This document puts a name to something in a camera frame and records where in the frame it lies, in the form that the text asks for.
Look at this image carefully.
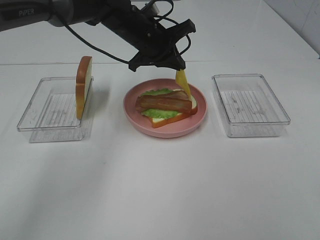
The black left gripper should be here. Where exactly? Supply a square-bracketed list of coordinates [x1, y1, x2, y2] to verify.
[101, 9, 196, 72]

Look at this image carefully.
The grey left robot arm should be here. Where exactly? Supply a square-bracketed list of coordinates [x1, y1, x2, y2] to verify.
[0, 0, 196, 72]

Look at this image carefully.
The yellow cheese slice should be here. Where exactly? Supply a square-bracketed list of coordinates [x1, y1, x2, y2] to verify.
[175, 69, 192, 100]

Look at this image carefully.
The silver left camera mount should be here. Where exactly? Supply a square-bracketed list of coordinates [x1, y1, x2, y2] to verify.
[140, 1, 160, 18]

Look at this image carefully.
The bacon strip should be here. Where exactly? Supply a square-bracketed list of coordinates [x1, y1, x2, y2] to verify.
[135, 88, 198, 118]
[135, 95, 192, 114]

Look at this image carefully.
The left clear plastic tray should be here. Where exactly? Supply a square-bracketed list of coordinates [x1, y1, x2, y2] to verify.
[16, 77, 94, 143]

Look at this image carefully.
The green lettuce leaf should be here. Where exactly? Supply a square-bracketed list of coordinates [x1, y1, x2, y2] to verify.
[136, 88, 188, 122]

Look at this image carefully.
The clear plastic tray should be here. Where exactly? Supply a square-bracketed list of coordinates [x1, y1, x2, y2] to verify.
[16, 77, 94, 143]
[211, 73, 291, 138]

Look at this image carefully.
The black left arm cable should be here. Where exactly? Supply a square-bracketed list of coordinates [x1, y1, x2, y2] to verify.
[63, 0, 193, 65]

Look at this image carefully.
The bread slice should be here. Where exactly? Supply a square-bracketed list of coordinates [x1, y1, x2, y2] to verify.
[148, 95, 198, 128]
[75, 56, 92, 120]

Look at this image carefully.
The pink round plate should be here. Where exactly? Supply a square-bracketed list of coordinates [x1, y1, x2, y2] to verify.
[123, 78, 208, 138]

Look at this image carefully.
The right clear plastic tray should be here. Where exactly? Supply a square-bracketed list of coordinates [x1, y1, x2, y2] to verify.
[211, 73, 291, 138]

